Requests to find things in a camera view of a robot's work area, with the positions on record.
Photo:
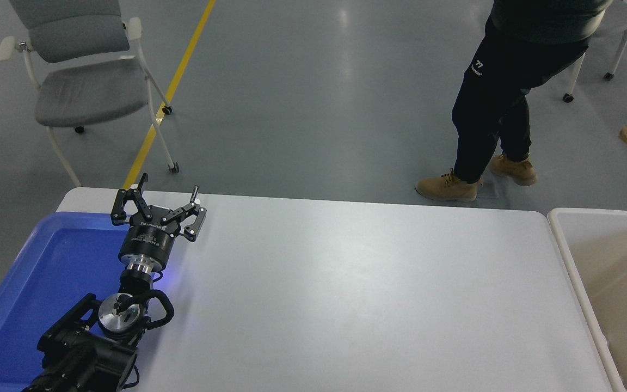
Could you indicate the grey chair on castors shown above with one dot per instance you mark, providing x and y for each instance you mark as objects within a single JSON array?
[{"x": 626, "y": 16}]

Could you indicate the blue plastic tray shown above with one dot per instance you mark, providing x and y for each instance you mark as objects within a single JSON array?
[{"x": 47, "y": 272}]

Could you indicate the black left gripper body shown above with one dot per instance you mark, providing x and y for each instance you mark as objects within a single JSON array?
[{"x": 147, "y": 242}]

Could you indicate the grey chair with armrests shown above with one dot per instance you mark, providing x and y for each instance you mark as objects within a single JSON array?
[{"x": 90, "y": 90}]

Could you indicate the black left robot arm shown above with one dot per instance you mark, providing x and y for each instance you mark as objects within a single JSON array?
[{"x": 85, "y": 354}]

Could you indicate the person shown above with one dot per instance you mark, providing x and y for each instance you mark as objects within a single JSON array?
[{"x": 493, "y": 103}]

